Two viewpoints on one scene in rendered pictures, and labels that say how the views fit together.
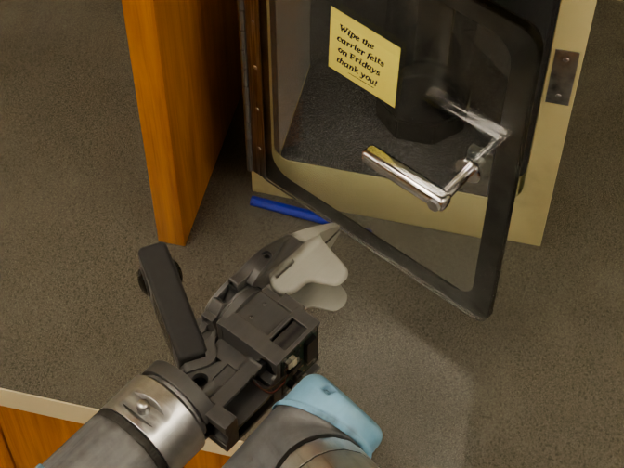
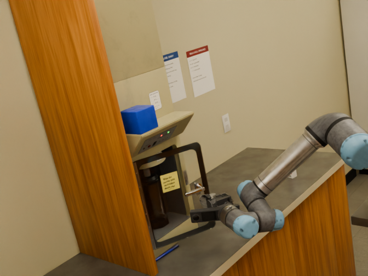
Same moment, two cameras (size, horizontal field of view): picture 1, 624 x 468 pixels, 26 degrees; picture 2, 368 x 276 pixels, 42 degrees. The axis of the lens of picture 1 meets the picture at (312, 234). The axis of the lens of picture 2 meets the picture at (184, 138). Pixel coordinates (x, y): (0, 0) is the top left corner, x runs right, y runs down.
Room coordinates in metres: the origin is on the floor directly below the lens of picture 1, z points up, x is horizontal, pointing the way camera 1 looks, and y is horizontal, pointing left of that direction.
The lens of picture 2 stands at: (-0.18, 1.51, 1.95)
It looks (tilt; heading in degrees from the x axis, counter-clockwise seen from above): 16 degrees down; 300
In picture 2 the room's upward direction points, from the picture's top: 11 degrees counter-clockwise
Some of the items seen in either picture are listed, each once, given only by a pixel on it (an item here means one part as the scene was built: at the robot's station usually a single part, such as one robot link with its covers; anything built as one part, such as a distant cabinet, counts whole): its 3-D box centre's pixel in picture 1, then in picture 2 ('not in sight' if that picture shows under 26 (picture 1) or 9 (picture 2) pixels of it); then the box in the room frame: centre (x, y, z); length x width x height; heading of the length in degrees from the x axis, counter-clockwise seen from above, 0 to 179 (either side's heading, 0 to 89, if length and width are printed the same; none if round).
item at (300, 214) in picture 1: (312, 215); (166, 252); (0.89, 0.00, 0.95); 0.14 x 0.01 x 0.01; 72
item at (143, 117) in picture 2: not in sight; (138, 119); (0.86, 0.02, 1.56); 0.10 x 0.10 x 0.09; 76
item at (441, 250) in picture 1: (374, 115); (176, 195); (0.82, -0.06, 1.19); 0.30 x 0.01 x 0.40; 50
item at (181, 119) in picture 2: not in sight; (161, 133); (0.83, -0.08, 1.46); 0.32 x 0.12 x 0.10; 76
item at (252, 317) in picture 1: (234, 359); (222, 208); (0.55, 0.06, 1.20); 0.12 x 0.09 x 0.08; 140
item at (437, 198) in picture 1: (419, 167); (193, 190); (0.75, -0.09, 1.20); 0.10 x 0.05 x 0.03; 50
